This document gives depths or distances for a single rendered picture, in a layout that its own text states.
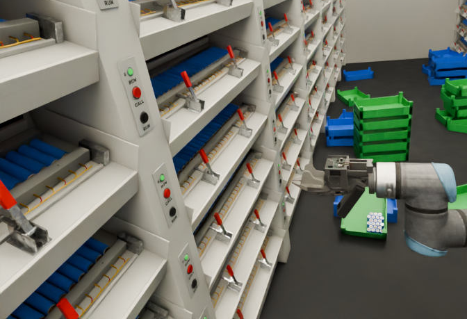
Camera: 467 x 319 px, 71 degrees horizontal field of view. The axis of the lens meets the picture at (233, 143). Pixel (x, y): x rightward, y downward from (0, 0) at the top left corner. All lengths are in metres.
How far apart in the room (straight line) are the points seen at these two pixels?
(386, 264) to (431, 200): 0.80
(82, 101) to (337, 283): 1.27
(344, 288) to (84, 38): 1.33
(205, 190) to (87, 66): 0.43
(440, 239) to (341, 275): 0.73
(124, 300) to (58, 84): 0.36
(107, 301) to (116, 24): 0.44
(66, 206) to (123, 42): 0.25
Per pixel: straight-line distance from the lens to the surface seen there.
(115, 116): 0.53
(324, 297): 1.50
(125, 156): 0.55
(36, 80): 0.44
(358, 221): 1.77
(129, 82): 0.54
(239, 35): 1.15
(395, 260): 1.66
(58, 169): 0.53
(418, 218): 0.89
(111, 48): 0.52
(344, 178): 0.86
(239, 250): 1.17
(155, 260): 0.66
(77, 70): 0.48
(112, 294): 0.63
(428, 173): 0.87
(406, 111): 2.22
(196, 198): 0.78
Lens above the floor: 1.17
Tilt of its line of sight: 25 degrees down
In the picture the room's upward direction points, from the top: 10 degrees counter-clockwise
